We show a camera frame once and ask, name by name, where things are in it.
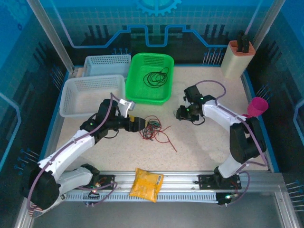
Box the wooden block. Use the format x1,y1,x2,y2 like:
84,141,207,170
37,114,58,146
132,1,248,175
72,67,86,78

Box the small pale perforated basket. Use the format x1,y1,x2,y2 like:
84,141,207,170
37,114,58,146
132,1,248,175
82,54,132,78

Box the yellow snack bag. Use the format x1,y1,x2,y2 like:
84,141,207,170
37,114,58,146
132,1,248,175
129,167,164,203

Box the beige knife block orange top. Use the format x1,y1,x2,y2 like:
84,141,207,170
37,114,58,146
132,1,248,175
221,40,257,79

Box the coiled black cable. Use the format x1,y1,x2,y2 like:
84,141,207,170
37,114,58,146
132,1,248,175
143,67,170,88

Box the thin black cable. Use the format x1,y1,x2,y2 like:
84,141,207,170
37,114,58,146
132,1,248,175
143,118,162,141

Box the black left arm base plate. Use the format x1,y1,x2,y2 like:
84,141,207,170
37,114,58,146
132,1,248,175
95,174,116,190

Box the pink plastic goblet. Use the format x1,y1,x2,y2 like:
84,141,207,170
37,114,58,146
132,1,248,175
241,96,269,119

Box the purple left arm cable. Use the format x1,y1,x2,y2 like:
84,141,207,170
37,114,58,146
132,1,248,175
26,92,119,211

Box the grey slotted cable duct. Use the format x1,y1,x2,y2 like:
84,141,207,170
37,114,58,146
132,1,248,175
64,191,219,203

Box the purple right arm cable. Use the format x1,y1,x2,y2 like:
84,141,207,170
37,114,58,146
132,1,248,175
193,79,268,206

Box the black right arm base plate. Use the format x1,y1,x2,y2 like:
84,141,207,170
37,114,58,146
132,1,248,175
198,174,242,190

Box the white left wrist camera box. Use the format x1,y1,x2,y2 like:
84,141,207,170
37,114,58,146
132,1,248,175
118,98,136,117

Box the black knife handle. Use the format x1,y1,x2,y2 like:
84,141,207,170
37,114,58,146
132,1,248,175
242,34,250,53
237,30,245,52

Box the aluminium frame post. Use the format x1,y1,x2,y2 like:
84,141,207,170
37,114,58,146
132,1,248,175
26,0,75,72
251,0,286,48

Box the green cable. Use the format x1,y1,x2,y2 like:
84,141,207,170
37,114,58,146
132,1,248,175
146,120,162,130
146,121,162,133

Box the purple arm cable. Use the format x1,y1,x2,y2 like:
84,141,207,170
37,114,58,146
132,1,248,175
193,79,268,206
26,92,119,211

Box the small circuit board green light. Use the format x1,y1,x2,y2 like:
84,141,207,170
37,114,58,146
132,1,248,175
217,192,238,206
88,184,102,199

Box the flag print crumpled package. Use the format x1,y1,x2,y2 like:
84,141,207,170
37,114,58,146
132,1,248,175
28,204,45,218

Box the large white plastic basket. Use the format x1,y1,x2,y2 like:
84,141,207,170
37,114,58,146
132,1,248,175
59,74,126,119

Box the aluminium rail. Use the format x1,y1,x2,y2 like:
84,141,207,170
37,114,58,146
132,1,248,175
60,170,284,193

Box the green plastic basket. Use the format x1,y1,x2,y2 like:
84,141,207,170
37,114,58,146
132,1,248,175
125,52,175,107

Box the long red cable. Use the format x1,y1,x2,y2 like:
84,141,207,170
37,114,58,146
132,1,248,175
139,125,178,153

